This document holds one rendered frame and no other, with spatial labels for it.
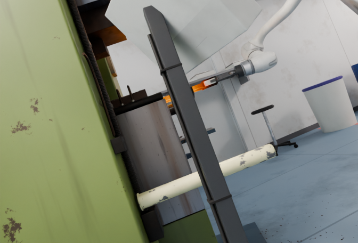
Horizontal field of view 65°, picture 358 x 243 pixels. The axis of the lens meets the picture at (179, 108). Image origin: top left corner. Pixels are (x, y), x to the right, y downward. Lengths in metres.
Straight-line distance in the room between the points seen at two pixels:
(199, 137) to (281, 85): 4.46
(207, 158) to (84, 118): 0.37
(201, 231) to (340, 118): 3.59
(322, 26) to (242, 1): 5.32
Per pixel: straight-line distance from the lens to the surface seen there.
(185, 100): 0.64
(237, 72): 1.66
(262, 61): 1.69
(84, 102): 0.83
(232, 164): 0.87
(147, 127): 1.08
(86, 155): 0.82
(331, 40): 5.95
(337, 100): 4.47
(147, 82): 4.30
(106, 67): 1.53
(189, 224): 1.13
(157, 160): 1.08
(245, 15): 0.61
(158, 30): 0.68
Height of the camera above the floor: 0.78
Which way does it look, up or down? 4 degrees up
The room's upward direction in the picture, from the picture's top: 20 degrees counter-clockwise
